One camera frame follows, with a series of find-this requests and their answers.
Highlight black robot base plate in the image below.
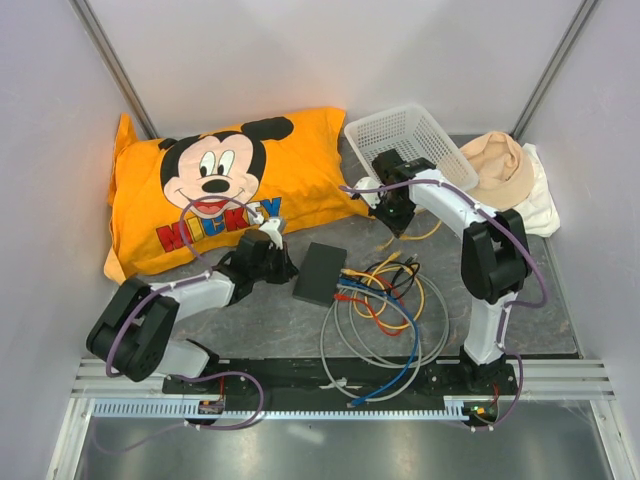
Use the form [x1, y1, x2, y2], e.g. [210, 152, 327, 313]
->
[162, 357, 518, 412]

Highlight black ethernet cable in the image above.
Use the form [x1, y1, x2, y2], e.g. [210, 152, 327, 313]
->
[364, 254, 422, 306]

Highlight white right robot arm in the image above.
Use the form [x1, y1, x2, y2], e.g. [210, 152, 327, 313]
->
[363, 149, 532, 394]

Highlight blue ethernet cable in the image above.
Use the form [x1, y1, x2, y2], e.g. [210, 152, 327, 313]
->
[335, 277, 422, 409]

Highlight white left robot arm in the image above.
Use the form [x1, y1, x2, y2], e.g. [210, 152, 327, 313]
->
[86, 229, 298, 393]

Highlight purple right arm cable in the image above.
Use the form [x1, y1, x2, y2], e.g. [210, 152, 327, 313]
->
[338, 178, 550, 309]

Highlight white plastic mesh basket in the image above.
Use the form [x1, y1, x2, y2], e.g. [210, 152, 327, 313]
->
[344, 103, 479, 191]

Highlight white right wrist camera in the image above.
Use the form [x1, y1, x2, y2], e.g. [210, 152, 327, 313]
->
[350, 176, 382, 209]

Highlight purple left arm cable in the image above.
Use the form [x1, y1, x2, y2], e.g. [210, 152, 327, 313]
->
[104, 197, 266, 379]

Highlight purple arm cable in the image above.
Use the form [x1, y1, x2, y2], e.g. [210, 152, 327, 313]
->
[104, 197, 266, 379]
[338, 178, 550, 309]

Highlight grey ethernet cable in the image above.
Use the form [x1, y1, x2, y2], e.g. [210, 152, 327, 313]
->
[319, 274, 451, 399]

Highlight peach folded cloth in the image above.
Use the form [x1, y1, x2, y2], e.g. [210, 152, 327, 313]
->
[460, 131, 535, 210]

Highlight yellow ethernet cable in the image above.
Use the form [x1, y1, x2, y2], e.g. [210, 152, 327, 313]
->
[375, 207, 444, 251]
[340, 252, 426, 321]

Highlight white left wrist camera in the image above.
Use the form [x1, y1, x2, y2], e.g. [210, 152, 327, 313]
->
[258, 216, 286, 250]

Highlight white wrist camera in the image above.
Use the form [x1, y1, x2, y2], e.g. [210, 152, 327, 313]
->
[350, 176, 382, 209]
[258, 216, 286, 250]

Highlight orange Mickey Mouse pillow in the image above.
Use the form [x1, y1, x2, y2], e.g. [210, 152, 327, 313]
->
[104, 107, 368, 283]

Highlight white crumpled cloth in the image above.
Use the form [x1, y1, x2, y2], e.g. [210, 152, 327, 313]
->
[516, 143, 561, 238]

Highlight red ethernet cable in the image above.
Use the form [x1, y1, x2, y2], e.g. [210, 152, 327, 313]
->
[333, 272, 414, 337]

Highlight black network switch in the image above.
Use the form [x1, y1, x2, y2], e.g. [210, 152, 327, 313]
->
[292, 242, 347, 307]

